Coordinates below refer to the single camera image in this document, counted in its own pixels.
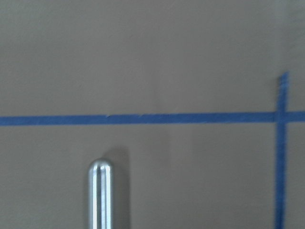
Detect steel muddler black tip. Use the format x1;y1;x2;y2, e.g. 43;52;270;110
88;159;113;229

